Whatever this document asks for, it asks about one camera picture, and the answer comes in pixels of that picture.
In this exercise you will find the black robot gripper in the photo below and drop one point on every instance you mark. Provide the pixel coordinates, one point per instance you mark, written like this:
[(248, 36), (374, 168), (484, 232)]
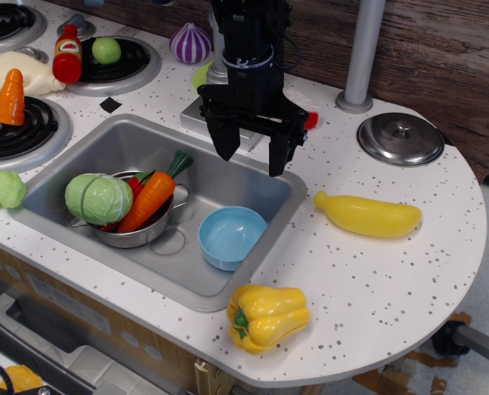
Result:
[(253, 100)]

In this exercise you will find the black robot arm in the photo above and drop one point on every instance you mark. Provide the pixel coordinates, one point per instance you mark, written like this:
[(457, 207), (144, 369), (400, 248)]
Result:
[(254, 33)]

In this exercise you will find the light blue plastic bowl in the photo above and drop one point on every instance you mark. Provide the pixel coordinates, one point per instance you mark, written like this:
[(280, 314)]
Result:
[(228, 234)]

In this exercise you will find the light green toy broccoli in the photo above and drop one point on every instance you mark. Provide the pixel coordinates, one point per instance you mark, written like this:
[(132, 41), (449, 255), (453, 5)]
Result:
[(12, 189)]

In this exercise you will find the red and white toy piece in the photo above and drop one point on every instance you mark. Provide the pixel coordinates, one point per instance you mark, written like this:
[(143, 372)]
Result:
[(307, 104)]

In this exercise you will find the lime green toy plate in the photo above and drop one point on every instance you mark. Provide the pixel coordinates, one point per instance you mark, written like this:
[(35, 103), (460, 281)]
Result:
[(199, 77)]

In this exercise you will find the orange toy carrot with stem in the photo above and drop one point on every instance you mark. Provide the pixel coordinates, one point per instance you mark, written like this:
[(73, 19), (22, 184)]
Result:
[(157, 190)]

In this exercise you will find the purple striped toy onion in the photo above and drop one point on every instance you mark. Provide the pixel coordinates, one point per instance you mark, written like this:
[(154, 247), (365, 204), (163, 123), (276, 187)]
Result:
[(190, 44)]

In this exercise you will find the grey sink basin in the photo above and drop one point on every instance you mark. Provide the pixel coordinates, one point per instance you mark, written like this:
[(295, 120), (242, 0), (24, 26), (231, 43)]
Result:
[(173, 264)]

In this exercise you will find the red toy pepper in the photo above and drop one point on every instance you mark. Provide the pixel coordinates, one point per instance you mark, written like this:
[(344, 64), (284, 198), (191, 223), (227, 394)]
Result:
[(136, 181)]

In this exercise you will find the back right stove burner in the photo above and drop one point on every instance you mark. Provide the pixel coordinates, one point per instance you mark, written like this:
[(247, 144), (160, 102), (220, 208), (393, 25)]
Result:
[(139, 64)]

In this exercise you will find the stove burner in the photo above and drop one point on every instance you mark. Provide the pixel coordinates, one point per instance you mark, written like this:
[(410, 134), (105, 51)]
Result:
[(46, 130), (139, 64), (20, 26)]

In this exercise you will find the steel pot lid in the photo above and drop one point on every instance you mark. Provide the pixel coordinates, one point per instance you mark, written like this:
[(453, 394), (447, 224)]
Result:
[(400, 139)]

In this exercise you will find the yellow toy banana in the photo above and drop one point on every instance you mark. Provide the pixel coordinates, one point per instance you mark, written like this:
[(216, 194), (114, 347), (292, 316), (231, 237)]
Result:
[(369, 217)]

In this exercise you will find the black tape square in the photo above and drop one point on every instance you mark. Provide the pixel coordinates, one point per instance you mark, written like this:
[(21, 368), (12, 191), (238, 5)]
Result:
[(110, 105)]

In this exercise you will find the green toy cabbage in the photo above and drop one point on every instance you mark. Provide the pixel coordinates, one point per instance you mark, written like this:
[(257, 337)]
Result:
[(98, 199)]

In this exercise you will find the grey vertical pole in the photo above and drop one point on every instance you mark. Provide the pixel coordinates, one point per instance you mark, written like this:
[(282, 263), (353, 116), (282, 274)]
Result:
[(355, 98)]

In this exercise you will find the green toy apple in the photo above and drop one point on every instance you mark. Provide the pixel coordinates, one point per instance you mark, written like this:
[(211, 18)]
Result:
[(106, 50)]

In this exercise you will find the yellow toy bell pepper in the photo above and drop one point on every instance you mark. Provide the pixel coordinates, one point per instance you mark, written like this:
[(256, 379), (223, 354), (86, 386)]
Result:
[(261, 316)]

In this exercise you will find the red toy ketchup bottle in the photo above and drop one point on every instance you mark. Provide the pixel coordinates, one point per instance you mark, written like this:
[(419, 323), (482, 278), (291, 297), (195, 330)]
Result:
[(67, 63)]

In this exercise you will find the grey stove knob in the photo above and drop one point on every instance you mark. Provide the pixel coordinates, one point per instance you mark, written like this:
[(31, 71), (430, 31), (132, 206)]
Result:
[(85, 29)]

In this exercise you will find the cream toy chicken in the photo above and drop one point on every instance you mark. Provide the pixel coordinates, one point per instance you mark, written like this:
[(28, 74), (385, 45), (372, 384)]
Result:
[(38, 77)]

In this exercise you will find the orange toy carrot cone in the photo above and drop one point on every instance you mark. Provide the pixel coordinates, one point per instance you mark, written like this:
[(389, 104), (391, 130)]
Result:
[(12, 99)]

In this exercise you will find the front left stove burner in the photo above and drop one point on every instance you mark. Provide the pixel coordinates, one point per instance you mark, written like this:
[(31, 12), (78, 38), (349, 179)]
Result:
[(46, 130)]

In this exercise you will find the back left stove burner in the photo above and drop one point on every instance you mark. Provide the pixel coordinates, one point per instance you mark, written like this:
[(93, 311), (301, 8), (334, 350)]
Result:
[(20, 26)]

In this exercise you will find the grey oven door handle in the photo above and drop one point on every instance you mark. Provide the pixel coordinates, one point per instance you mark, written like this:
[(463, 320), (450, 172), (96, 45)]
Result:
[(48, 353)]

